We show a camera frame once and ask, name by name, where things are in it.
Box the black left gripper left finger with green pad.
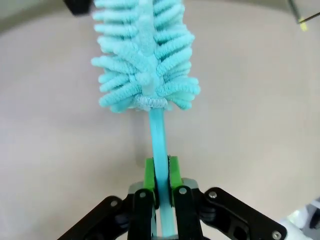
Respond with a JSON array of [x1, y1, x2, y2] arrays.
[[56, 157, 159, 240]]

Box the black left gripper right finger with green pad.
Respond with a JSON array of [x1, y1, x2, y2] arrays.
[[166, 154, 288, 240]]

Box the teal chenille duster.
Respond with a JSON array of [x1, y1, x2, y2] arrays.
[[90, 0, 201, 238]]

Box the black block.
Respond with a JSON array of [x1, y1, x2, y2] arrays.
[[62, 0, 95, 16]]

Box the yellow-green tape strip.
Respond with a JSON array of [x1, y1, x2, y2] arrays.
[[298, 16, 309, 32]]

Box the metal shelf frame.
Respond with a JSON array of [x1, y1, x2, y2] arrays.
[[286, 0, 320, 25]]

